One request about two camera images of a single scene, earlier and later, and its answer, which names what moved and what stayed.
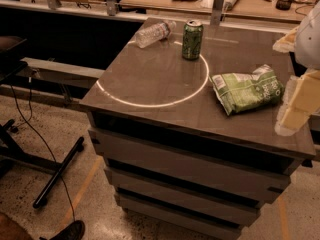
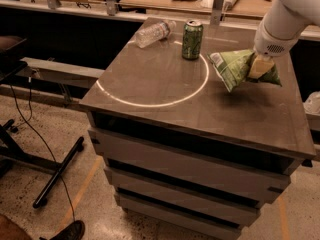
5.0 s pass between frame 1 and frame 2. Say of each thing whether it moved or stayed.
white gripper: moved
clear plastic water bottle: stayed
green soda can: stayed
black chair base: stayed
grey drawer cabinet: stayed
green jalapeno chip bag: moved
